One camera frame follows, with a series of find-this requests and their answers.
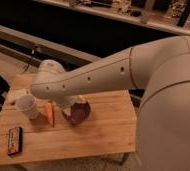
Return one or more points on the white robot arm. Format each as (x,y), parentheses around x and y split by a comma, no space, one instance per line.
(161,68)

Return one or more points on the purple bowl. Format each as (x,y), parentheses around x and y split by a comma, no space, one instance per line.
(77,113)

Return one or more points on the wooden table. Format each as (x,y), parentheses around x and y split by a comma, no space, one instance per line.
(110,129)

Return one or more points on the black orange small box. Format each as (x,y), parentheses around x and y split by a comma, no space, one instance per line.
(15,140)

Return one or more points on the orange carrot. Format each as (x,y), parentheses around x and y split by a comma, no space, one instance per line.
(50,114)

